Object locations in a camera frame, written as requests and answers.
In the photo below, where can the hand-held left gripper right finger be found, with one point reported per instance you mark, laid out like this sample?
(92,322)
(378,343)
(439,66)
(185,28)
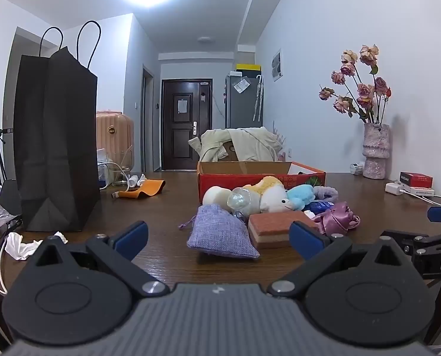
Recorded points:
(305,239)

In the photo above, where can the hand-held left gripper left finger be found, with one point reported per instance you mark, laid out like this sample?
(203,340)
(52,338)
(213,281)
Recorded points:
(133,235)

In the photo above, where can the brick red sponge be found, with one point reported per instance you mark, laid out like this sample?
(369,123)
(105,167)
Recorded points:
(272,228)

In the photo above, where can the pink satin pouch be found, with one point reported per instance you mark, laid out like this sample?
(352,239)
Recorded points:
(337,217)

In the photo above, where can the light blue plush toy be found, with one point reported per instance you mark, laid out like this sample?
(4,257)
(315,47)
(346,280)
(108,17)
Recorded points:
(302,194)

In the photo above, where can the purple fluffy headband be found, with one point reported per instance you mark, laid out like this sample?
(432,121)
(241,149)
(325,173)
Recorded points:
(326,192)

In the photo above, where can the white and yellow plush toy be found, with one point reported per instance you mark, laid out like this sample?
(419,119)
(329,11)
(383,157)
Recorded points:
(274,196)

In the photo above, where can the purple linen sachet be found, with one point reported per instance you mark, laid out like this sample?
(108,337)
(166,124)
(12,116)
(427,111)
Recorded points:
(220,231)

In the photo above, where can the white foam block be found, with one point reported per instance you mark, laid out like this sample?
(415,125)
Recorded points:
(214,195)

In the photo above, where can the orange cardboard box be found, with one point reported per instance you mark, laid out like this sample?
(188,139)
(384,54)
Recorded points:
(224,181)

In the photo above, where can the white power strip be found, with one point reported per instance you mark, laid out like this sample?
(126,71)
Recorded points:
(422,192)

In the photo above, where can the blue packet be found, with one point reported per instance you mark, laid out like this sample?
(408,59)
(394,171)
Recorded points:
(320,207)

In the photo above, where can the red flat box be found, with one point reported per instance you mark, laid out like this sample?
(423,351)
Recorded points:
(417,180)

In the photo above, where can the glass jar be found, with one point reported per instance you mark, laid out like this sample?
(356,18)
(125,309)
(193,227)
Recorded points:
(122,167)

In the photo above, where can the blue and white pack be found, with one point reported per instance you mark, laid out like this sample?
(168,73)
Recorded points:
(103,172)

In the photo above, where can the small white bottle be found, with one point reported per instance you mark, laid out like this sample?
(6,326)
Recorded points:
(357,168)

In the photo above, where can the pink textured vase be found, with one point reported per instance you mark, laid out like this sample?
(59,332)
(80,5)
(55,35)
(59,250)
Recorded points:
(376,150)

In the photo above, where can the pink suitcase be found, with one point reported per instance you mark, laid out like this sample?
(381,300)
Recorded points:
(114,133)

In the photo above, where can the dark brown entrance door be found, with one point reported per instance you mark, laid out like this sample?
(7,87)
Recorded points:
(185,137)

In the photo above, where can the beige jacket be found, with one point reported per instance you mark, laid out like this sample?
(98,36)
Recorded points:
(250,142)

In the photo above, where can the side room door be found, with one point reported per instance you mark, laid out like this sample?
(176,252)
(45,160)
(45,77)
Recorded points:
(147,118)

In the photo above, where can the black paper bag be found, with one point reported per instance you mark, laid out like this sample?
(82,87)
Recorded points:
(53,137)

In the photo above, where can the grey refrigerator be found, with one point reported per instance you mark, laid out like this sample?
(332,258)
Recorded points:
(242,107)

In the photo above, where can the dried pink roses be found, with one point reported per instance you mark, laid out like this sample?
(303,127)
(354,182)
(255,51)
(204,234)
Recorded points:
(365,92)

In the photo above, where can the white folded umbrella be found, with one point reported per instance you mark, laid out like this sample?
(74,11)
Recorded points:
(258,98)

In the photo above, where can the paper sheet on refrigerator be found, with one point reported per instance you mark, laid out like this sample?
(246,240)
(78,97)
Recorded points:
(242,85)

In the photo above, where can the yellow box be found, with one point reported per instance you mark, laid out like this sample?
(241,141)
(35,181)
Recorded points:
(248,68)

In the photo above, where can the small round ceiling lamp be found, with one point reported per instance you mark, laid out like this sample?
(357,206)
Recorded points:
(205,39)

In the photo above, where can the wall poster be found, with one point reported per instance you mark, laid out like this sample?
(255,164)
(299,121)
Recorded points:
(277,65)

